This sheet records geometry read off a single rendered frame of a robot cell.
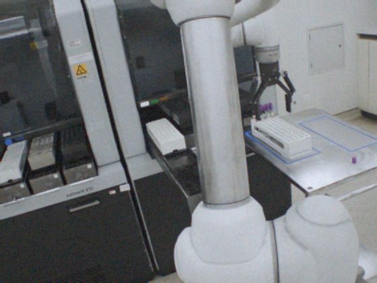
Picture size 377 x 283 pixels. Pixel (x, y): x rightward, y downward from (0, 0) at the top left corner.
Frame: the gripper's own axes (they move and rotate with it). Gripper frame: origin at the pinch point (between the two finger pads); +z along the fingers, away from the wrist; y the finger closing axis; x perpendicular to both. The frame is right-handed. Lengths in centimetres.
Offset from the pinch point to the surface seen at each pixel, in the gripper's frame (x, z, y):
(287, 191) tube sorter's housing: 33, 62, 23
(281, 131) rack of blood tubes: -7.1, 4.8, -1.2
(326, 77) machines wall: 158, 43, 146
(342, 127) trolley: -7.6, 10.9, 27.4
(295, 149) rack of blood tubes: -18.4, 7.7, -2.1
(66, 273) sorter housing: 29, 65, -101
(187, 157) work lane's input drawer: 9.7, 12.5, -34.3
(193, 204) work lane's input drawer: -19.7, 15.2, -41.5
